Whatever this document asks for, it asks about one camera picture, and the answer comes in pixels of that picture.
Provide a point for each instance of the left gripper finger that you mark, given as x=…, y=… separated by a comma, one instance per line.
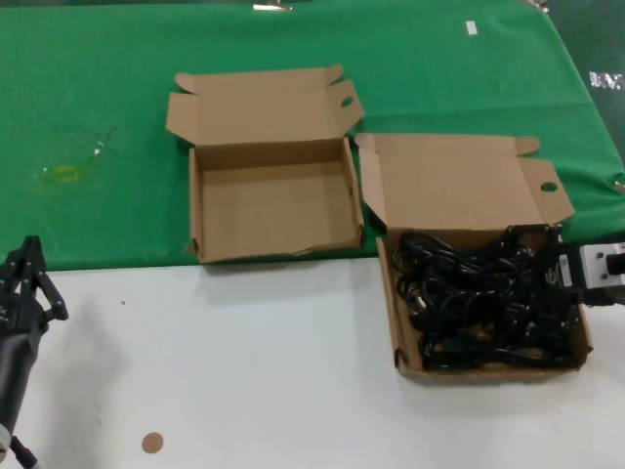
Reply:
x=19, y=266
x=38, y=264

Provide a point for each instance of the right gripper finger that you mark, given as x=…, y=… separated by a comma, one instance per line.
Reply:
x=532, y=228
x=561, y=323

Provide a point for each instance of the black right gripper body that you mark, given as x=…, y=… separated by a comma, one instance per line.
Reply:
x=554, y=283

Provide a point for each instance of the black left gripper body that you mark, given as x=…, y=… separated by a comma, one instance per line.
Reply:
x=17, y=342

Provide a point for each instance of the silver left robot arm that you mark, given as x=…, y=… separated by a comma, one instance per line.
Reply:
x=3, y=436

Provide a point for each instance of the cardboard box with open lid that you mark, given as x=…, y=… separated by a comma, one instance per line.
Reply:
x=449, y=185
x=273, y=215

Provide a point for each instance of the metal cloth clip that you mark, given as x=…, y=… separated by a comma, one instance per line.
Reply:
x=271, y=6
x=538, y=4
x=620, y=185

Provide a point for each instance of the clear tape scrap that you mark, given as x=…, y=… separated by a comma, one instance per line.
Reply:
x=98, y=149

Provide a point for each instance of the crumpled silver foil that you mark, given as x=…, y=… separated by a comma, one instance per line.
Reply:
x=605, y=80

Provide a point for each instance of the round brown cardboard disc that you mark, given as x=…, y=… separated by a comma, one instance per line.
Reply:
x=152, y=442

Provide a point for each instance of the green table cloth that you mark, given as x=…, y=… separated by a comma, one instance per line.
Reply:
x=97, y=73

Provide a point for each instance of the white tape piece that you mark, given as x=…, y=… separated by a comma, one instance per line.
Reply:
x=471, y=28

